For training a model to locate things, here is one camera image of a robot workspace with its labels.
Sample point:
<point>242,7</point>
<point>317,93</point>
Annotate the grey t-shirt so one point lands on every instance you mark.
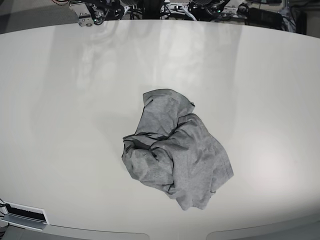
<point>173,151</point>

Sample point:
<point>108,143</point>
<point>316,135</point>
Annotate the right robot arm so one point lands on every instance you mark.
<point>96,12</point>

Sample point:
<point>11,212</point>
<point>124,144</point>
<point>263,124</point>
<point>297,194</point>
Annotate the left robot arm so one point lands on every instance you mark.
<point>217,10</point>

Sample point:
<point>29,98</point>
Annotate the black power adapter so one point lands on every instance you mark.
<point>264,18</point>

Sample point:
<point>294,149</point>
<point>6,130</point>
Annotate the grey cable tray box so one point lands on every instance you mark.
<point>23,216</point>

